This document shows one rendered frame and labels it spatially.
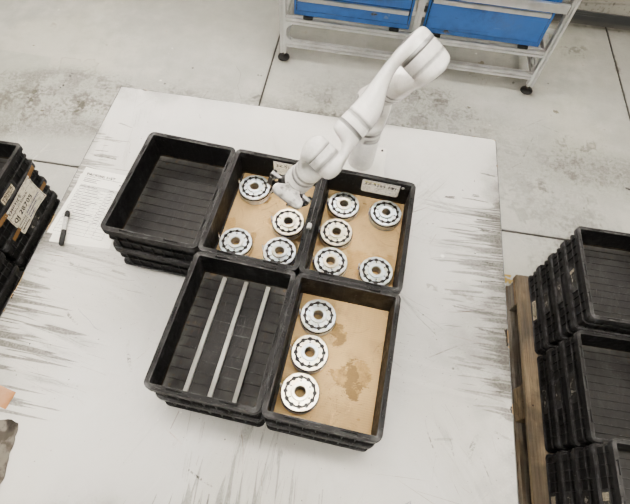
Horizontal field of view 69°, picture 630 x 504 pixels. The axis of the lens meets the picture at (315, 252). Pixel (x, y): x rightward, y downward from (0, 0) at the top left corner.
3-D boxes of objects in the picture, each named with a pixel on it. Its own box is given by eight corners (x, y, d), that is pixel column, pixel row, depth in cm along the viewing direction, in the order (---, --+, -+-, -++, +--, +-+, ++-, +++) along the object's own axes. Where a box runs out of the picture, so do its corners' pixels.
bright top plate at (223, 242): (227, 225, 146) (226, 224, 145) (256, 234, 144) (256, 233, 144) (214, 251, 141) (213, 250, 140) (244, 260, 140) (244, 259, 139)
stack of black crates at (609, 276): (526, 275, 223) (576, 225, 184) (588, 285, 222) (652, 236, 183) (533, 355, 203) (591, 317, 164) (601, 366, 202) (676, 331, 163)
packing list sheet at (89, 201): (81, 166, 174) (80, 165, 173) (140, 175, 173) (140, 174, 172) (43, 240, 158) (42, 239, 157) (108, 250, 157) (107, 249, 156)
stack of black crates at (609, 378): (534, 355, 203) (576, 329, 174) (603, 366, 202) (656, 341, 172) (543, 452, 183) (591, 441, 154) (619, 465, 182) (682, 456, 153)
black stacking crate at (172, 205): (159, 155, 164) (151, 132, 154) (239, 171, 162) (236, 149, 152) (112, 248, 145) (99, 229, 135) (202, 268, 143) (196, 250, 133)
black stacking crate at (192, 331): (203, 269, 143) (196, 251, 133) (296, 289, 141) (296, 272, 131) (154, 397, 123) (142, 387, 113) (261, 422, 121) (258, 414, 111)
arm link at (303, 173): (281, 168, 116) (306, 192, 118) (303, 144, 102) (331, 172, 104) (298, 150, 119) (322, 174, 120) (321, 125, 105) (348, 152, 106)
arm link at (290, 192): (269, 190, 120) (276, 183, 114) (291, 159, 124) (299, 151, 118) (297, 211, 121) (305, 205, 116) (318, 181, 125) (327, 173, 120)
